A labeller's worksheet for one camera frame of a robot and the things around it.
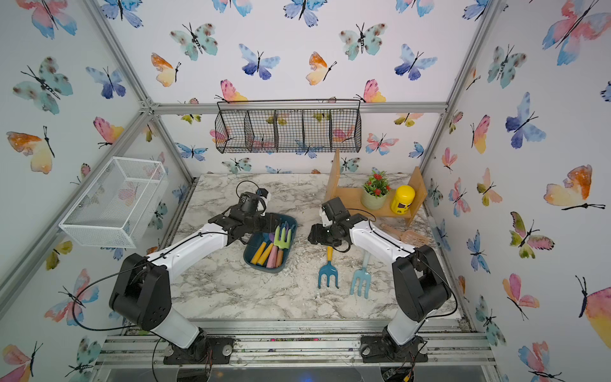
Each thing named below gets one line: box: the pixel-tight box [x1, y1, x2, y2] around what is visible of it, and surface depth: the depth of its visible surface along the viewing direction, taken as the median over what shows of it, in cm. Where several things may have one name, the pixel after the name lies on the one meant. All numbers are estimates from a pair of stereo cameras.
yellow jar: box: [390, 184, 417, 215], surface depth 93 cm
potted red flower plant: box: [360, 170, 392, 211], surface depth 93 cm
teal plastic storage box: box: [243, 213, 298, 273], surface depth 95 cm
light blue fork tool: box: [350, 249, 372, 300], surface depth 90 cm
